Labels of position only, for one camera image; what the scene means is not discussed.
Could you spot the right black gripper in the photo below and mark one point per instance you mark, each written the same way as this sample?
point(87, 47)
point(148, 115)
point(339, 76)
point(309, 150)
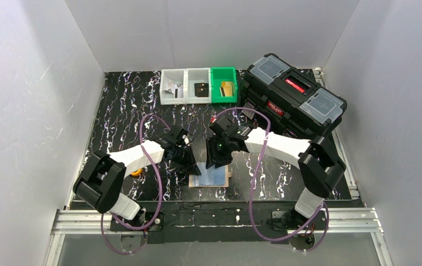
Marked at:
point(218, 147)

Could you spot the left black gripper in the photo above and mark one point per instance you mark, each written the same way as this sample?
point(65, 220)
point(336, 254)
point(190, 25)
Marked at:
point(183, 157)

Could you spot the beige leather card holder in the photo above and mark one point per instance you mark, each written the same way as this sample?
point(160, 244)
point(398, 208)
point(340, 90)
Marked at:
point(211, 178)

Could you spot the orange gold credit card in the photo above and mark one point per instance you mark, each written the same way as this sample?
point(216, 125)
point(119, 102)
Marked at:
point(226, 89)

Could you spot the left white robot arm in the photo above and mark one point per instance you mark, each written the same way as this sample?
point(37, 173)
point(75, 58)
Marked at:
point(100, 181)

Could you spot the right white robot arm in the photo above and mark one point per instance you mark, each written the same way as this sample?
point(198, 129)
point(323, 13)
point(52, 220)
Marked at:
point(320, 165)

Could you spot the silver cards in bin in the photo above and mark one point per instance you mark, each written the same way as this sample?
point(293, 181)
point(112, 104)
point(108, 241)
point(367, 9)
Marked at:
point(173, 90)

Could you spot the black card in bin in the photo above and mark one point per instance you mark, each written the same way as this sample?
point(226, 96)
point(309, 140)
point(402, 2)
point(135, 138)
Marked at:
point(202, 92)

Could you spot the left white storage bin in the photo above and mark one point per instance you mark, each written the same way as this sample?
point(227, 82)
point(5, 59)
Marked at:
point(177, 75)

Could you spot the white storage bin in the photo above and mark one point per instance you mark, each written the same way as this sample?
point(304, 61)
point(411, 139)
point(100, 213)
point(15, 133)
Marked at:
point(197, 75)
point(177, 75)

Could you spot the middle white storage bin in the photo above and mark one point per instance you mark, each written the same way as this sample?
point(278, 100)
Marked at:
point(197, 75)

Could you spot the green storage bin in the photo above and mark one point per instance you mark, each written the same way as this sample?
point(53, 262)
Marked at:
point(219, 74)

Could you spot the black plastic toolbox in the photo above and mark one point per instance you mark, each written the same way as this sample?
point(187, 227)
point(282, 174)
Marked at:
point(296, 105)

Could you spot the aluminium frame rail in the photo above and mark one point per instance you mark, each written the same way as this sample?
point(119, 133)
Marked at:
point(211, 222)

